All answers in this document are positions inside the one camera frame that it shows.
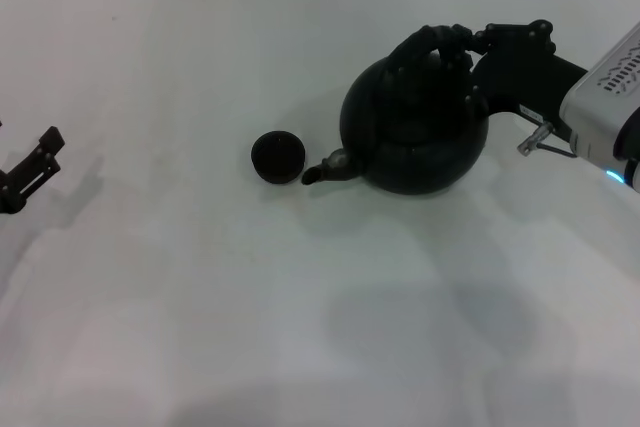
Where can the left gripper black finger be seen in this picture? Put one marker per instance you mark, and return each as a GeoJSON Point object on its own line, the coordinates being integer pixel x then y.
{"type": "Point", "coordinates": [30, 172]}

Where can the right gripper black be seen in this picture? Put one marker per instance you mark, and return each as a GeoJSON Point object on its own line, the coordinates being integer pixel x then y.
{"type": "Point", "coordinates": [525, 79]}

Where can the black round teapot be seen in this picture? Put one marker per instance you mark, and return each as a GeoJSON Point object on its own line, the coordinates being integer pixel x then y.
{"type": "Point", "coordinates": [415, 147]}

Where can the dark small teacup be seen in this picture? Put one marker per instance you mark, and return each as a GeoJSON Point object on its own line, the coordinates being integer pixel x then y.
{"type": "Point", "coordinates": [278, 157]}

